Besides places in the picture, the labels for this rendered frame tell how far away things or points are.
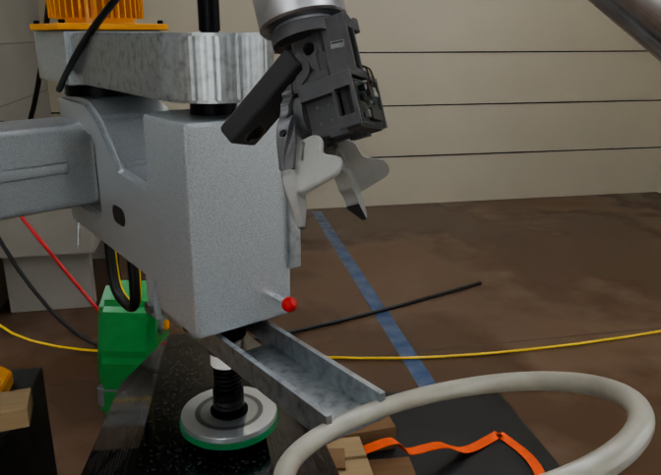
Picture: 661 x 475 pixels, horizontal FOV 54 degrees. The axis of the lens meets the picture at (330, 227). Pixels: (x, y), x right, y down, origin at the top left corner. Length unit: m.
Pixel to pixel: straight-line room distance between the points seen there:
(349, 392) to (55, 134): 1.01
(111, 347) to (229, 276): 1.83
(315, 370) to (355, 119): 0.72
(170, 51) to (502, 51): 5.72
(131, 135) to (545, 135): 5.81
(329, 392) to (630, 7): 0.80
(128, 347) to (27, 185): 1.42
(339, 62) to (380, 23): 5.68
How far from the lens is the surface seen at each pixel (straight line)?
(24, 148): 1.74
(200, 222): 1.21
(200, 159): 1.18
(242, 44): 1.17
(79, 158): 1.79
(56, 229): 4.13
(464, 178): 6.78
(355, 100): 0.61
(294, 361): 1.29
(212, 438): 1.44
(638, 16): 0.66
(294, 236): 1.31
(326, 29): 0.65
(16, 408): 1.74
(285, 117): 0.62
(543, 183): 7.18
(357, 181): 0.71
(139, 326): 3.00
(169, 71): 1.20
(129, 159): 1.58
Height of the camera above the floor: 1.67
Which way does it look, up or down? 17 degrees down
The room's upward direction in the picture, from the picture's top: straight up
